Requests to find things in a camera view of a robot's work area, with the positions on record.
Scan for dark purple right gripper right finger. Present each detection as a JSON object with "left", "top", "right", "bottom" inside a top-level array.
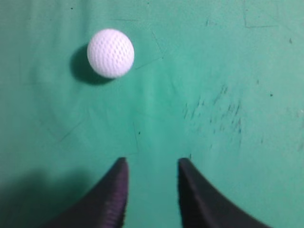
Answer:
[{"left": 178, "top": 158, "right": 269, "bottom": 228}]

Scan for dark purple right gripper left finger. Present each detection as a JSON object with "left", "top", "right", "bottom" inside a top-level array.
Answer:
[{"left": 45, "top": 157, "right": 129, "bottom": 228}]

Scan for white dimpled golf ball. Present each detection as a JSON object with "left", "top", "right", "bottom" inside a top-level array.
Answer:
[{"left": 87, "top": 28, "right": 135, "bottom": 79}]

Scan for green table cloth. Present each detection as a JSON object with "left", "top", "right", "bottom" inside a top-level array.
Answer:
[{"left": 0, "top": 0, "right": 304, "bottom": 228}]

